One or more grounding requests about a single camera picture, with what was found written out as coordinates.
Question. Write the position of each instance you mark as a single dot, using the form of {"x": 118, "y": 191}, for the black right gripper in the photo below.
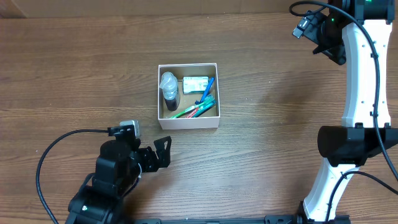
{"x": 336, "y": 51}

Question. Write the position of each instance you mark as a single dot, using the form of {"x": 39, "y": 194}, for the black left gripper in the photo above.
{"x": 164, "y": 154}

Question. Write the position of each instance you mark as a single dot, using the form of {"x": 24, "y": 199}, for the green white toothbrush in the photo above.
{"x": 191, "y": 108}

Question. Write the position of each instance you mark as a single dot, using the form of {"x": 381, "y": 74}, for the Colgate toothpaste tube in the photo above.
{"x": 201, "y": 109}

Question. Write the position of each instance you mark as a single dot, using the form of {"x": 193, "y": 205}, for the dark bottle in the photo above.
{"x": 169, "y": 87}

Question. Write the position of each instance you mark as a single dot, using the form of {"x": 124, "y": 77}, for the green soap bar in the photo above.
{"x": 194, "y": 84}

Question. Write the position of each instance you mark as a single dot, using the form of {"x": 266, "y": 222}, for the blue disposable razor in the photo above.
{"x": 207, "y": 91}

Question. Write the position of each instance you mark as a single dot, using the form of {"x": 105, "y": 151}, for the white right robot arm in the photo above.
{"x": 355, "y": 34}

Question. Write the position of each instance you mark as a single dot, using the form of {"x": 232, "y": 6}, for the white cardboard box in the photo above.
{"x": 210, "y": 118}

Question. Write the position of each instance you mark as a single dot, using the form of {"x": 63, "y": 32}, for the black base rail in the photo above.
{"x": 268, "y": 219}

